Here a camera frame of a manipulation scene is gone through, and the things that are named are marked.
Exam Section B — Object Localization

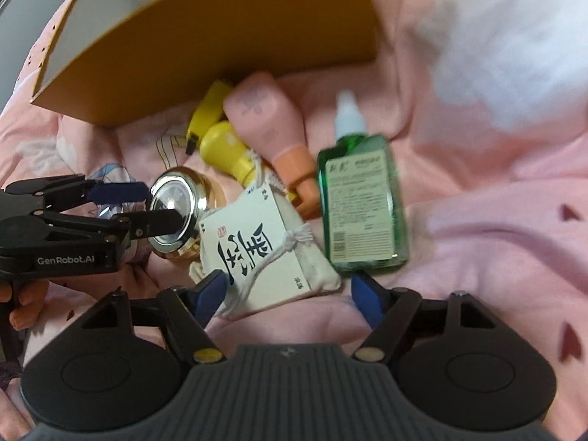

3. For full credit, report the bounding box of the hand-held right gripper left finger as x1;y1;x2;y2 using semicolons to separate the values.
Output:
81;270;229;365

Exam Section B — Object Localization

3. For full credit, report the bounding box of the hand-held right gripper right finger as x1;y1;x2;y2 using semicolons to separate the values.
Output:
351;270;499;363

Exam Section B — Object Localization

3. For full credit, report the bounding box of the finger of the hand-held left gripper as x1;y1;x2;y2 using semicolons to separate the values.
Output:
2;175;149;208
31;209;184;243

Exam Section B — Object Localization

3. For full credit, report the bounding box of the round gold tin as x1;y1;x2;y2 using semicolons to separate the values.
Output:
124;168;227;263

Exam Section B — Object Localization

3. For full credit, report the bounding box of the white drawstring pouch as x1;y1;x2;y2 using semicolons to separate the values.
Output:
188;182;343;319

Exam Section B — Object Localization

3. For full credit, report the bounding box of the green spray bottle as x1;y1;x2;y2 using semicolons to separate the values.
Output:
317;91;410;273

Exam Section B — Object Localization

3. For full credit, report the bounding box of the yellow bulb-shaped bottle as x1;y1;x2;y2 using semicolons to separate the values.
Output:
199;121;263;189

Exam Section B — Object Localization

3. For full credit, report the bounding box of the yellow tube with black tip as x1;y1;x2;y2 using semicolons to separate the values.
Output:
184;80;234;155

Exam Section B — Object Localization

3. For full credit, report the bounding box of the pink bottle with orange cap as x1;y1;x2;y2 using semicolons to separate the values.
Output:
223;72;323;221

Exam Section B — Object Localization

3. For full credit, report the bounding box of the orange cardboard box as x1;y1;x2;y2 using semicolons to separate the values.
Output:
30;0;379;128

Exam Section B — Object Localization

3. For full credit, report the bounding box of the person's left hand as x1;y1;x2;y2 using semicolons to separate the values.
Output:
0;279;49;330

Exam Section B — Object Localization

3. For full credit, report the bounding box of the pink printed blanket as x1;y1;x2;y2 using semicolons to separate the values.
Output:
0;0;588;441

